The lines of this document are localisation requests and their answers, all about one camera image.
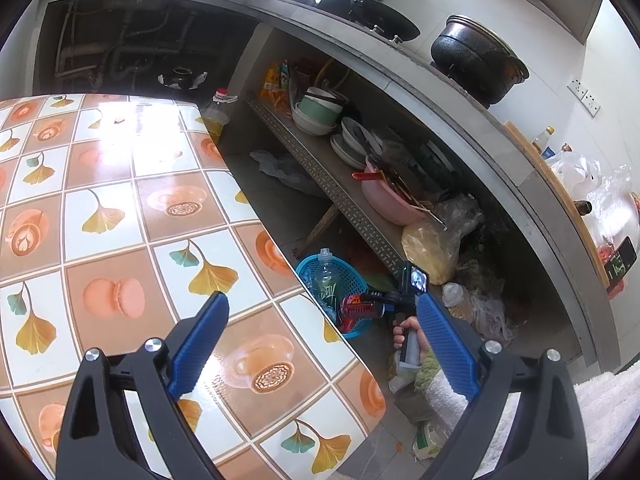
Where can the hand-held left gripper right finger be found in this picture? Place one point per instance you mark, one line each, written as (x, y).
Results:
(445, 345)

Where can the crumpled plastic bag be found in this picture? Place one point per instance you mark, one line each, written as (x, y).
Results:
(280, 167)

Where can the wooden cutting board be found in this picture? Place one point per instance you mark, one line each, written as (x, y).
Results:
(520, 137)

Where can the person's right hand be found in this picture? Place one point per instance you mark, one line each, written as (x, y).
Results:
(400, 335)

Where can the small clear plastic bag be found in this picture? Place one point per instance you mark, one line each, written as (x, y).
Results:
(480, 310)

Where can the white plates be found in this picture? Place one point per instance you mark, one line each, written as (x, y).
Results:
(350, 145)

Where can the wooden shelf support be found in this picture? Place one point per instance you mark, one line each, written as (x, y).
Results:
(320, 230)

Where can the pink basin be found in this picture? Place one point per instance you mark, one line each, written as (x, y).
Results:
(385, 200)

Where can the white wall socket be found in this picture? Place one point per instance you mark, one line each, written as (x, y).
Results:
(582, 96)

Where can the blue plastic basket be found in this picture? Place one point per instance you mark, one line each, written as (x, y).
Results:
(307, 272)

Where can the black wok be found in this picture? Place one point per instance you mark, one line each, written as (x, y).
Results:
(385, 20)

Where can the black cooking pot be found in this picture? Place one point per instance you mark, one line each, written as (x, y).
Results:
(475, 55)

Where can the orange snack packets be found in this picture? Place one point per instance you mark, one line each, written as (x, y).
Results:
(272, 85)

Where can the black smartphone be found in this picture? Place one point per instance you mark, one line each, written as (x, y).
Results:
(620, 265)

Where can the white green packet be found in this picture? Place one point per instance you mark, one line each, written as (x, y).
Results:
(429, 442)

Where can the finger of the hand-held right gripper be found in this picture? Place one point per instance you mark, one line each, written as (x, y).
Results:
(380, 294)
(380, 310)

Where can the ginkgo print tablecloth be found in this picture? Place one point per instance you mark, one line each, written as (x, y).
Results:
(100, 160)

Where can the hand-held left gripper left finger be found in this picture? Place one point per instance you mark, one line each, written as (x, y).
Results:
(200, 345)

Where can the black clay jar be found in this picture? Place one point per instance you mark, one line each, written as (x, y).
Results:
(182, 77)

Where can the perforated metal shelf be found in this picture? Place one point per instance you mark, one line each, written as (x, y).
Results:
(340, 195)

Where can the grey kitchen counter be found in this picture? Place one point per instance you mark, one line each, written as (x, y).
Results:
(450, 110)

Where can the bag of yellow food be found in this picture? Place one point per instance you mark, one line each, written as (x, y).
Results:
(430, 250)

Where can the green label plastic bottle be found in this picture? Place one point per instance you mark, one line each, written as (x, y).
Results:
(327, 285)

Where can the clear bottle yellow cap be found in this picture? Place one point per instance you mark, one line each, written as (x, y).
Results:
(542, 140)

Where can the cooking oil bottle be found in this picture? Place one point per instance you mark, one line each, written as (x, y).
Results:
(215, 120)

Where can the person's right forearm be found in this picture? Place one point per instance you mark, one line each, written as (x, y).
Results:
(445, 415)

